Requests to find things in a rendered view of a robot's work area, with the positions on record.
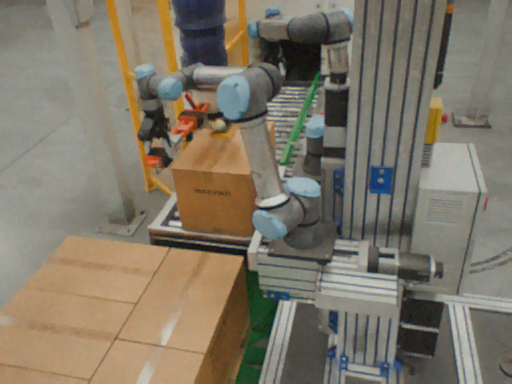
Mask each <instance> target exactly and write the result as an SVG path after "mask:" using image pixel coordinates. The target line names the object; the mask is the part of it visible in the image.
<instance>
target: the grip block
mask: <svg viewBox="0 0 512 384"><path fill-rule="evenodd" d="M203 116H204V112H202V110H196V109H185V111H184V110H183V111H182V113H180V114H179V116H178V120H179V123H178V124H180V123H181V122H182V121H184V122H186V125H188V124H189V123H190V122H194V123H195V125H194V126H193V127H192V128H191V130H198V128H200V126H202V125H203V123H204V118H203ZM197 126H198V127H197Z"/></svg>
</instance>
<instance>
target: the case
mask: <svg viewBox="0 0 512 384"><path fill-rule="evenodd" d="M266 123H267V128H268V131H269V135H270V138H271V141H272V147H273V150H274V153H275V156H276V140H275V122H274V121H266ZM211 132H212V130H209V129H206V128H205V129H204V130H203V131H199V132H198V133H197V135H195V138H194V139H192V141H191V143H190V144H189V145H188V146H187V148H186V149H185V151H184V152H183V154H182V155H181V156H180V157H179V158H178V160H177V161H176V163H175V164H174V166H173V167H172V168H171V171H172V176H173V180H174V190H175V194H176V198H177V203H178V208H179V217H180V222H181V226H182V228H186V229H193V230H200V231H207V232H221V233H229V234H236V235H243V236H254V234H255V230H257V229H256V228H255V225H254V224H253V221H252V216H253V214H254V213H255V211H257V208H256V205H255V199H256V198H257V197H258V194H257V191H256V188H255V182H254V180H253V177H252V174H251V168H250V165H249V162H248V160H247V156H246V151H245V148H244V145H243V143H242V137H241V134H240V131H239V128H238V127H237V128H236V129H235V131H234V133H233V135H231V137H230V138H229V139H221V138H211V137H210V133H211Z"/></svg>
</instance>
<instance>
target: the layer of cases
mask: <svg viewBox="0 0 512 384"><path fill-rule="evenodd" d="M248 315H249V306H248V297H247V289H246V271H245V262H244V257H239V256H233V255H226V254H220V253H207V252H200V251H193V250H187V249H185V250H180V249H174V248H171V249H170V248H167V247H161V246H147V245H141V244H134V243H128V242H115V241H108V240H101V239H95V238H92V239H88V238H82V237H75V236H68V237H67V239H66V240H65V241H64V242H63V243H62V244H61V245H60V246H59V248H58V249H56V251H55V252H54V253H52V255H51V256H50V258H48V259H47V260H46V261H45V263H44V264H43V265H42V266H41V267H40V268H39V270H38V271H37V272H36V273H34V274H33V276H32V278H30V279H29V280H28V281H27V283H25V285H24V286H23V288H20V290H19V291H18V293H17V294H15V295H14V297H13V298H12V299H11V300H10V301H9V302H8V303H7V304H6V305H5V306H4V308H3V309H2V310H0V384H225V383H226V380H227V378H228V373H229V370H230V368H231V365H232V363H233V358H234V355H235V353H236V351H237V346H238V343H239V341H240V338H241V336H242V331H243V329H244V327H245V324H246V320H247V317H248Z"/></svg>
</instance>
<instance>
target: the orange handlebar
mask: <svg viewBox="0 0 512 384"><path fill-rule="evenodd" d="M209 106H210V103H208V102H207V103H206V104H205V105H204V107H203V108H202V109H200V110H202V112H205V111H206V110H207V109H208V107H209ZM194 125H195V123H194V122H190V123H189V124H188V125H186V122H184V121H182V122H181V123H180V124H177V126H175V127H174V129H173V130H174V131H173V132H172V133H171V135H182V136H183V138H184V137H185V135H187V134H188V133H189V132H191V131H190V130H191V128H192V127H193V126H194ZM159 162H160V161H159V160H156V161H154V160H148V164H149V165H151V166H154V167H155V166H157V164H158V163H159Z"/></svg>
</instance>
